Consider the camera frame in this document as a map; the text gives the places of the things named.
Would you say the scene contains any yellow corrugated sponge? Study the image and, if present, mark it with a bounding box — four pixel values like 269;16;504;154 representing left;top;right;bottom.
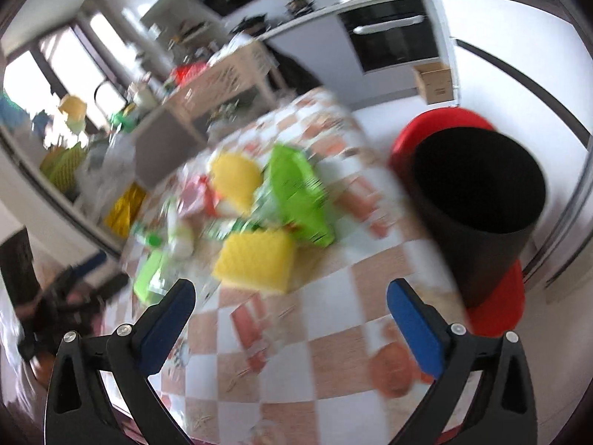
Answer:
210;152;264;215

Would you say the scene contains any green snack bag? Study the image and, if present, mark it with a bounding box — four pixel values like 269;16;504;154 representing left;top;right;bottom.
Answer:
251;144;336;248

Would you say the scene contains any green cap milk bottle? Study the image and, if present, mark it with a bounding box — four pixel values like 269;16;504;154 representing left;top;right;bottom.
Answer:
131;221;164;248

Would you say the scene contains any red paper cup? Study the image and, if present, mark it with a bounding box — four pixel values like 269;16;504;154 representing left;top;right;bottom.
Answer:
179;175;233;218

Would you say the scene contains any black trash bin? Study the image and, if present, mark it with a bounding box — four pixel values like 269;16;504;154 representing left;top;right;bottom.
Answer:
410;128;547;307

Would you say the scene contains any black kitchen faucet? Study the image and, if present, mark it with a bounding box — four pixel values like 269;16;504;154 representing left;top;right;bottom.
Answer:
93;79;127;116

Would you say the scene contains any red plastic stool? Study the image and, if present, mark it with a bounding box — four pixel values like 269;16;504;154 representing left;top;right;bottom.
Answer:
389;108;525;337

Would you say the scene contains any gold foil bag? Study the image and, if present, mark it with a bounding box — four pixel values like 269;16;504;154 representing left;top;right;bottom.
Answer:
103;182;147;239

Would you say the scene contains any green plastic basket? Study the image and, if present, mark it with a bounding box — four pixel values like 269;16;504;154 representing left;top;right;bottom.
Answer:
39;144;87;194

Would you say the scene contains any clear plastic bag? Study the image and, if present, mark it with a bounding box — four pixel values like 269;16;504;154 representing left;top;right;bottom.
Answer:
74;133;136;224

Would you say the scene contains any yellow plastic cup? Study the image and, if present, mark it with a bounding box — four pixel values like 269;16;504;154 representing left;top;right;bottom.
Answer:
58;95;87;122

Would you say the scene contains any checkered tablecloth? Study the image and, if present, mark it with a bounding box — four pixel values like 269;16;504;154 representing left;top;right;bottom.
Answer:
98;86;470;445

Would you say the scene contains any beige plastic chair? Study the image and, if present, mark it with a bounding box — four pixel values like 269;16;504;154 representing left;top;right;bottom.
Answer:
164;40;288;145

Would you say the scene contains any red plastic basket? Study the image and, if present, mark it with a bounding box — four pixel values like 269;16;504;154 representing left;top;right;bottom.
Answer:
170;61;208;86

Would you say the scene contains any black jacket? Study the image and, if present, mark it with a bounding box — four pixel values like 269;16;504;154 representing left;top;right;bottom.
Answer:
264;42;323;95

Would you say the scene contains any cardboard box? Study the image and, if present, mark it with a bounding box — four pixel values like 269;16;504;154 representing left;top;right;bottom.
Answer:
413;61;454;105

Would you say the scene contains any white refrigerator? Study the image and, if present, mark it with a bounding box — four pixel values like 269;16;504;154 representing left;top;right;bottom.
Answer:
437;0;592;286

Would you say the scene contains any black built-in oven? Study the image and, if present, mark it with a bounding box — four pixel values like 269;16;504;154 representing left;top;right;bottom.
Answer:
339;0;439;73

